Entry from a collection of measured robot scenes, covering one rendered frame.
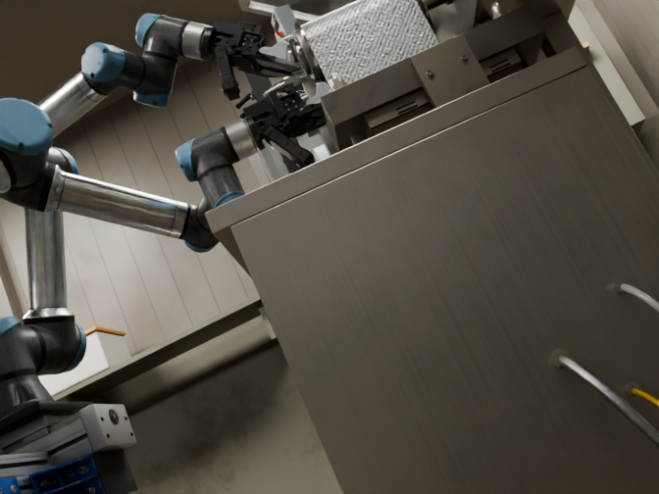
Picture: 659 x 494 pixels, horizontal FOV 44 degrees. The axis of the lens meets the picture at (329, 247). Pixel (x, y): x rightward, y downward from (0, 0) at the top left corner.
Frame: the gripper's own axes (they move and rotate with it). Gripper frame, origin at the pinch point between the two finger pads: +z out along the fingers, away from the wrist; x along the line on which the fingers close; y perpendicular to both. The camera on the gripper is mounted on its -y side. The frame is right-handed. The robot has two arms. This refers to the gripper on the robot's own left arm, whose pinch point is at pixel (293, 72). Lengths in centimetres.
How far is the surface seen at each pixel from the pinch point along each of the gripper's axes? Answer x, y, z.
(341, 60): -6.2, 2.0, 10.4
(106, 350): 304, -58, -140
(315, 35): -6.1, 6.0, 3.6
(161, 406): 347, -80, -112
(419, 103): -24.8, -11.8, 29.6
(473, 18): -5.8, 17.2, 33.6
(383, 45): -6.2, 7.0, 17.8
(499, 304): -32, -44, 50
